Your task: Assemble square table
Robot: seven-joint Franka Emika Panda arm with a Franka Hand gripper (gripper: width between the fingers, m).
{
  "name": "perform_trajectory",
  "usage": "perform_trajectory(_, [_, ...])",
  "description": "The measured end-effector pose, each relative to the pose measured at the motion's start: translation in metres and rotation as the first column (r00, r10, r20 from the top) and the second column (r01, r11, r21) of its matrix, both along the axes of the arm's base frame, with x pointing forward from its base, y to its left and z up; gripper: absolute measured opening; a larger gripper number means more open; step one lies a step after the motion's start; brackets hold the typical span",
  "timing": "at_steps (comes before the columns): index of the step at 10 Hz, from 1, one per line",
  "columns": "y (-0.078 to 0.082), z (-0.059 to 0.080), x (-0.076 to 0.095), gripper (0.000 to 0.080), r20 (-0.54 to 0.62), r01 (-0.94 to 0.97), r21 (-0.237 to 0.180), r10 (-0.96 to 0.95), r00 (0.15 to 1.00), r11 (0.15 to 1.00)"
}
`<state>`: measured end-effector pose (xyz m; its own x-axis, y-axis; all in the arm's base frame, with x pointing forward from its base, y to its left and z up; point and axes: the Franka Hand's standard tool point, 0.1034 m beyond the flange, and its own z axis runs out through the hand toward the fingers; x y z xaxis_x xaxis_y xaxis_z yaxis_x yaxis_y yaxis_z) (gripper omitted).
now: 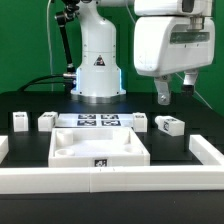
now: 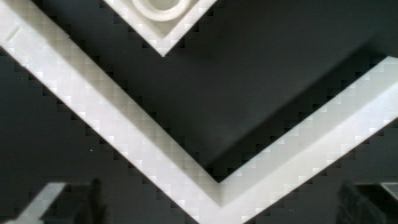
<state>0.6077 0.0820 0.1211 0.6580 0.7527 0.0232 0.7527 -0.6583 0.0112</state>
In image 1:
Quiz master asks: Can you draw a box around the black cable bundle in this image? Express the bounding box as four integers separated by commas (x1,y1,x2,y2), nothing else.
18,73,77,92

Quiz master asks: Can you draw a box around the white marker tag sheet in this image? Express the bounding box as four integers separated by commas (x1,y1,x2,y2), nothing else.
56,113,133,128

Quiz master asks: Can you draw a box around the white U-shaped obstacle fence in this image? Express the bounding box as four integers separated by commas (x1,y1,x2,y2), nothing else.
0,135,224,194

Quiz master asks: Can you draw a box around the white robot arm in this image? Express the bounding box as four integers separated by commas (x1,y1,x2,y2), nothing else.
56,0,215,105

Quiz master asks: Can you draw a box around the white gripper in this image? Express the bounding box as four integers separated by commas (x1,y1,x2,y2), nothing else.
134,16,215,105

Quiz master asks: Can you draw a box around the white square table top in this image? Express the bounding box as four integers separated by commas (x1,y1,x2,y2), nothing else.
48,127,150,168

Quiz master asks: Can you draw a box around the white thin cable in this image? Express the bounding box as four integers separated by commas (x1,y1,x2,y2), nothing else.
46,0,56,92

